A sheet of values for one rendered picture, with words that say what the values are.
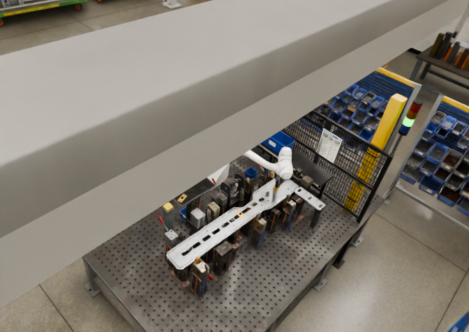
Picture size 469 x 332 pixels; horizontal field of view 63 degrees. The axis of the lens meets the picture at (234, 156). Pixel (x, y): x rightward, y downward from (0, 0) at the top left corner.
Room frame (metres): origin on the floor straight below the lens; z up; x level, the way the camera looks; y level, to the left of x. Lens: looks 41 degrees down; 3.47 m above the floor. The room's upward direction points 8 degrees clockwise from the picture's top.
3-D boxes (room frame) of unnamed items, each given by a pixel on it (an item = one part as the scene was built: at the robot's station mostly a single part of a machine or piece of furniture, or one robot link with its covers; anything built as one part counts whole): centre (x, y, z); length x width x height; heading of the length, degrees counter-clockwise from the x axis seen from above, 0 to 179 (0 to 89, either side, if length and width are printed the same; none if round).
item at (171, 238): (1.76, 0.40, 0.88); 0.11 x 0.10 x 0.36; 49
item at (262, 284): (2.31, -0.18, 0.68); 2.56 x 1.61 x 0.04; 142
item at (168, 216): (1.94, 0.46, 0.92); 0.08 x 0.08 x 0.44; 49
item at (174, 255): (2.08, -0.11, 1.00); 1.38 x 0.22 x 0.02; 139
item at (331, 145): (2.81, -0.85, 1.30); 0.23 x 0.02 x 0.31; 49
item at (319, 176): (2.91, -0.55, 1.02); 0.90 x 0.22 x 0.03; 49
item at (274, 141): (3.03, -0.41, 1.10); 0.30 x 0.17 x 0.13; 50
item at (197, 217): (1.96, 0.23, 0.90); 0.13 x 0.10 x 0.41; 49
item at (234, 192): (2.31, -0.02, 0.94); 0.18 x 0.13 x 0.49; 139
